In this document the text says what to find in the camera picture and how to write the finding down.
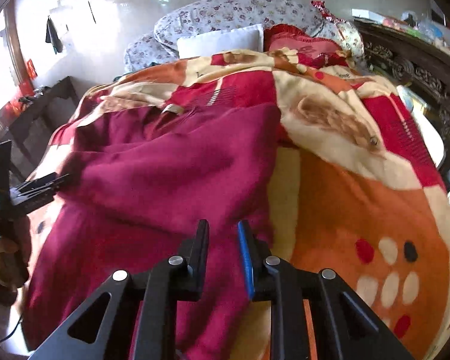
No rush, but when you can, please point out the white pillow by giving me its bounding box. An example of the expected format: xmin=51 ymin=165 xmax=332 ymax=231
xmin=177 ymin=24 xmax=264 ymax=59

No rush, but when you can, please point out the dark cloth hanging on wall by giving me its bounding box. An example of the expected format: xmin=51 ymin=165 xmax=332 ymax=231
xmin=45 ymin=16 xmax=63 ymax=54

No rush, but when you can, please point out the orange red patterned blanket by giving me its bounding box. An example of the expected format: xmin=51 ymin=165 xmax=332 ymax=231
xmin=30 ymin=50 xmax=450 ymax=359

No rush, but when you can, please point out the person's left hand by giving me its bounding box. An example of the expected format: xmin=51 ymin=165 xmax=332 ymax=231
xmin=0 ymin=232 xmax=32 ymax=289

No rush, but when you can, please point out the red paper wall decoration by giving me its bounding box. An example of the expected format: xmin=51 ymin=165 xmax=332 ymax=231
xmin=26 ymin=59 xmax=37 ymax=80

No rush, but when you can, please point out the floral quilt pillow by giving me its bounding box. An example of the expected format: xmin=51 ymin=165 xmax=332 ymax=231
xmin=124 ymin=0 xmax=364 ymax=73

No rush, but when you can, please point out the red ruffled cushion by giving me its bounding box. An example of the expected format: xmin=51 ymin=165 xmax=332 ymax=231
xmin=263 ymin=24 xmax=352 ymax=68

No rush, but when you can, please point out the maroon fleece garment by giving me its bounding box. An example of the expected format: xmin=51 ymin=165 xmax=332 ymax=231
xmin=22 ymin=104 xmax=280 ymax=359

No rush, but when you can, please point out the dark carved wooden headboard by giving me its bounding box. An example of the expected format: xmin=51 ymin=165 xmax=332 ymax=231
xmin=354 ymin=19 xmax=450 ymax=190

